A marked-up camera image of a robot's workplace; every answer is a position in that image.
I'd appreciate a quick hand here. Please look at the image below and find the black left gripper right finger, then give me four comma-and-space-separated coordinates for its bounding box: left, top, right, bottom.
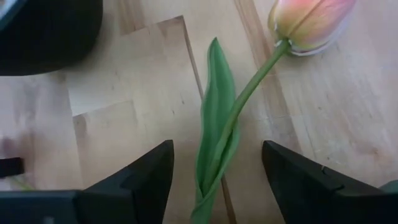
262, 139, 398, 224

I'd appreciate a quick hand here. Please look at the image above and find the succulent in black pot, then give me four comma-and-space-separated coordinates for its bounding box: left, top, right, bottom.
0, 0, 104, 77

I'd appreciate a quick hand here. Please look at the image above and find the pink tulip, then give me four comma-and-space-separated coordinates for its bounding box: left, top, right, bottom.
190, 0, 358, 224

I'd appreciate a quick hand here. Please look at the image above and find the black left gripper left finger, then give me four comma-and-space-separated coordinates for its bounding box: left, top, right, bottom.
77, 139, 175, 224

